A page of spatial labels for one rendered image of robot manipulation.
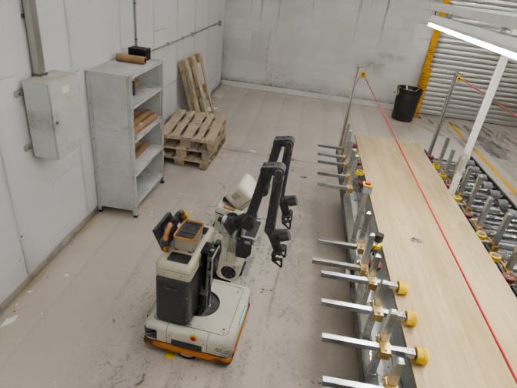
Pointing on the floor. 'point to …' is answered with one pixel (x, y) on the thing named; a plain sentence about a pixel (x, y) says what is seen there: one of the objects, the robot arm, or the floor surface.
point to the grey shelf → (125, 188)
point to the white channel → (505, 19)
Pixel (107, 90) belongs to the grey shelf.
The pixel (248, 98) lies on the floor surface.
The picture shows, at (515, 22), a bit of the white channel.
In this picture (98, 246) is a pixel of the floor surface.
